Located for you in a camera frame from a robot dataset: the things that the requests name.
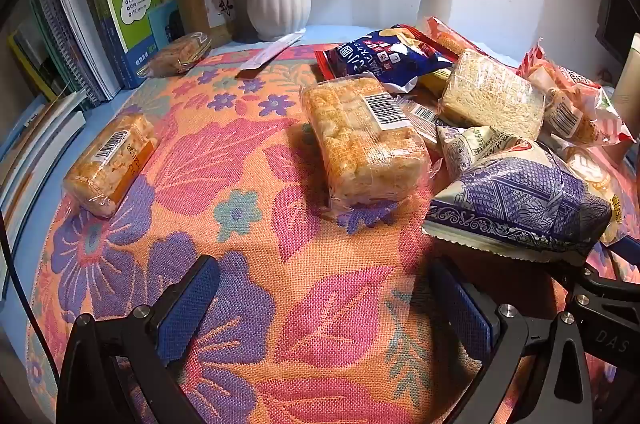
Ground blue spine books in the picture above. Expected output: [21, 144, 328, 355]
[84, 0, 132, 91]

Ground white paper sleeve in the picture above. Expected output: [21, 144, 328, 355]
[239, 32, 306, 78]

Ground beige tumbler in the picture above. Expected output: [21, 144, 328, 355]
[611, 33, 640, 146]

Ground floral woven tablecloth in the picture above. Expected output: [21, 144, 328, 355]
[25, 39, 640, 424]

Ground large clear rice cracker packet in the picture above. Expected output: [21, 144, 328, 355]
[300, 76, 432, 221]

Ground wooden pen holder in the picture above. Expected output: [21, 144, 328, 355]
[176, 0, 237, 46]

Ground black cable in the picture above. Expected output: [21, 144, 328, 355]
[0, 204, 62, 405]

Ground small clear rice cracker packet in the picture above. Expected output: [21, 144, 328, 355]
[144, 32, 212, 78]

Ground pale noodle block packet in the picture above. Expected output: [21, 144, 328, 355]
[439, 48, 547, 141]

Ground stack of flat books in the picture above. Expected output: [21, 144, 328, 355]
[0, 91, 87, 301]

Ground yellow green upright books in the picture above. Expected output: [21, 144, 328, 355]
[7, 0, 62, 103]

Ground white paper booklet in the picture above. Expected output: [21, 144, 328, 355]
[49, 0, 122, 103]

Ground orange label rice cracker packet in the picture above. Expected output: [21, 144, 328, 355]
[61, 113, 162, 219]

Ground spiral bound notebooks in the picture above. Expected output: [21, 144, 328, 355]
[32, 0, 103, 111]

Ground small blue card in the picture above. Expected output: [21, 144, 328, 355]
[147, 0, 185, 51]

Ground yellow snack packet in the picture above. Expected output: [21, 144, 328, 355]
[417, 68, 453, 98]

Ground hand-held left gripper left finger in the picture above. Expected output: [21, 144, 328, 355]
[57, 254, 223, 424]

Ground purple patterned snack packet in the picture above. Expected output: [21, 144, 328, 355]
[422, 124, 615, 266]

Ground small clear barcode packet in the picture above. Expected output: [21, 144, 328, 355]
[400, 98, 442, 142]

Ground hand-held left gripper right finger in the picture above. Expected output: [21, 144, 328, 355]
[430, 257, 593, 424]

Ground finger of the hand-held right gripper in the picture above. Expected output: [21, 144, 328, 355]
[607, 234, 640, 267]
[544, 260, 640, 301]

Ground red clear snack packet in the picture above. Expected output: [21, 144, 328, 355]
[516, 38, 636, 147]

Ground blue chip bag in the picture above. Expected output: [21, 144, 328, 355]
[315, 24, 457, 94]

